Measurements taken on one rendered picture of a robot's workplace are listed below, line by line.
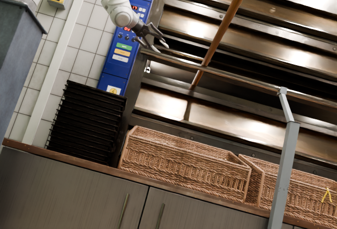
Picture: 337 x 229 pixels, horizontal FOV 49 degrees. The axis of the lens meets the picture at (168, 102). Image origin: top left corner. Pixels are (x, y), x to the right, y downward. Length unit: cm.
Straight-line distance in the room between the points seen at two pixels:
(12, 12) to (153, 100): 104
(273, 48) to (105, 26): 103
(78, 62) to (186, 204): 109
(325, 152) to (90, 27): 155
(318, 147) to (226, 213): 94
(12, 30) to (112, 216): 77
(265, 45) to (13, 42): 153
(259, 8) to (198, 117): 80
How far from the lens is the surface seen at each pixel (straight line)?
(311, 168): 228
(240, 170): 161
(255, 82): 184
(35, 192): 155
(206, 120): 211
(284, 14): 248
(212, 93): 216
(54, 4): 232
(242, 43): 230
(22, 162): 157
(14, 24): 133
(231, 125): 215
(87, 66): 218
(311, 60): 243
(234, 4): 126
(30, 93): 220
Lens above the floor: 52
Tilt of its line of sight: 14 degrees up
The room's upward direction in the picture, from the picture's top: 15 degrees clockwise
